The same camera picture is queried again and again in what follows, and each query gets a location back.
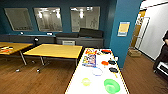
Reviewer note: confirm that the dark grey sofa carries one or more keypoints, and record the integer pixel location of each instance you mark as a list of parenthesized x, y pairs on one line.
[(83, 38)]

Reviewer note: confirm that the black paddle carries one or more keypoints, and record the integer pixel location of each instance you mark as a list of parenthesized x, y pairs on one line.
[(112, 62), (113, 70)]

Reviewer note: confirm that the yellow wooden table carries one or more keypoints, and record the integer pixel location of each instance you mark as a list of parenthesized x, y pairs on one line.
[(53, 50), (13, 46)]

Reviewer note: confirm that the colourful game box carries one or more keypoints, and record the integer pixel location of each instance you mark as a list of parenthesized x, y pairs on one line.
[(89, 60)]

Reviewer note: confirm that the yellow air hockey table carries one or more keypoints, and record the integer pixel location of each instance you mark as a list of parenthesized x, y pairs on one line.
[(96, 85)]

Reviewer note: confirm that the small yellow bowl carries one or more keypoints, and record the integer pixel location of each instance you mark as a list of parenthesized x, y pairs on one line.
[(86, 81)]

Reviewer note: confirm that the interior glass window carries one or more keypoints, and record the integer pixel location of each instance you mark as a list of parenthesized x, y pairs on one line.
[(47, 19), (18, 19), (85, 19)]

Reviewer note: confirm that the red black striker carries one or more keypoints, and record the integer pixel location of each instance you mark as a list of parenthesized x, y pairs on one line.
[(106, 51)]

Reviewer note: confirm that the brown cardboard box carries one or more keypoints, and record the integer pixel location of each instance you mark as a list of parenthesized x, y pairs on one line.
[(134, 52)]

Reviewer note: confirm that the yellow wall notice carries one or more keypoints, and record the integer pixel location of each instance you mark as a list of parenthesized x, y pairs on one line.
[(123, 28)]

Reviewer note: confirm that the person in black shirt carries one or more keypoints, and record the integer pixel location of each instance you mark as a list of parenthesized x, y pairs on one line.
[(163, 50)]

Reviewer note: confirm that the green plastic bowl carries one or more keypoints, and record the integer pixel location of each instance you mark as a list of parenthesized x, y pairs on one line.
[(111, 86)]

